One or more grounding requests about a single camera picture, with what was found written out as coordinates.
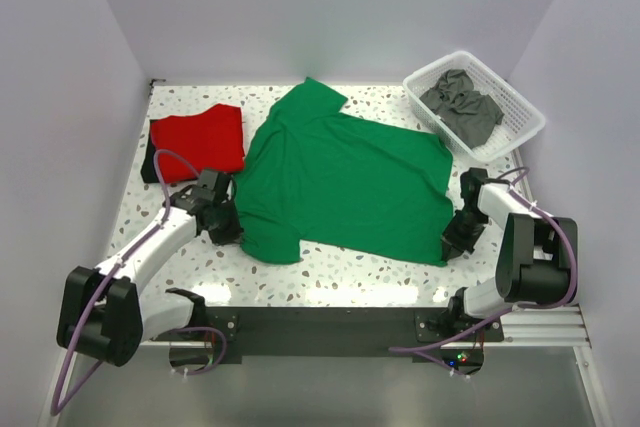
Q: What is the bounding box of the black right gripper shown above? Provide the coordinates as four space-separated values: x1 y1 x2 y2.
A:
439 207 488 262

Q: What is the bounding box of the green t-shirt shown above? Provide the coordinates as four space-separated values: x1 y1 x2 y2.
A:
236 78 453 266

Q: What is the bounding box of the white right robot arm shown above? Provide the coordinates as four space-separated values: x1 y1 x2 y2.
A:
415 168 578 346

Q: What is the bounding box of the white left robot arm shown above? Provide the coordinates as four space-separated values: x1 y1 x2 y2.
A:
56 169 242 366

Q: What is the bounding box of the red folded t-shirt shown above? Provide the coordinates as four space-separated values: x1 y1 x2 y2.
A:
147 104 245 173

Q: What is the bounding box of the black folded t-shirt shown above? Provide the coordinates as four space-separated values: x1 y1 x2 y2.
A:
140 143 198 184

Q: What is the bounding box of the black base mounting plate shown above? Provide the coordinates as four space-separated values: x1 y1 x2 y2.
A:
147 304 504 377

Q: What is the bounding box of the grey t-shirt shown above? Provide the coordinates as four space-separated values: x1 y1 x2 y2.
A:
420 69 504 149

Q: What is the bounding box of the white plastic basket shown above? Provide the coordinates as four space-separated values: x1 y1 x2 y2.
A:
402 50 546 164

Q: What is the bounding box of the aluminium frame rail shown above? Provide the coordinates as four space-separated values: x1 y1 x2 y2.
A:
41 299 614 426

